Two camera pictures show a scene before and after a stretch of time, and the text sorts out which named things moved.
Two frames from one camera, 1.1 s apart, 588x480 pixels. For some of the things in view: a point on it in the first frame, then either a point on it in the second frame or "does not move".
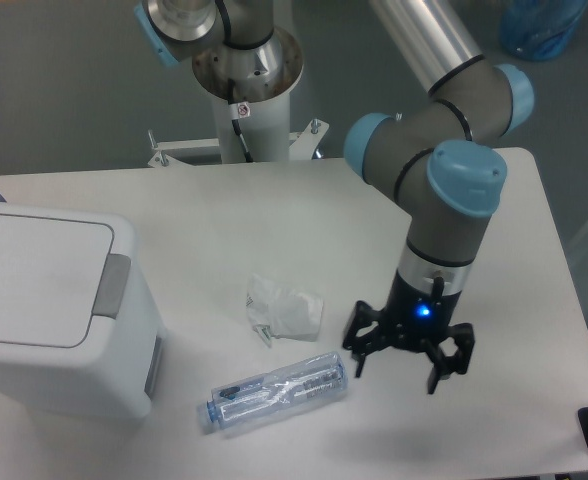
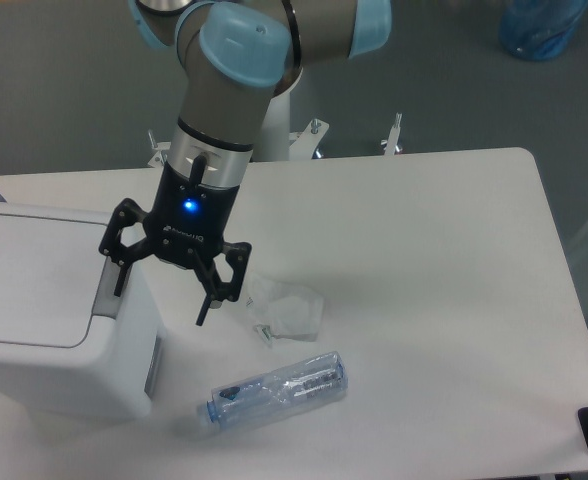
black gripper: (414, 317) → (186, 227)
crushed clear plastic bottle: (278, 392) does not move
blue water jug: (540, 30) does not move
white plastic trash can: (65, 320) does not move
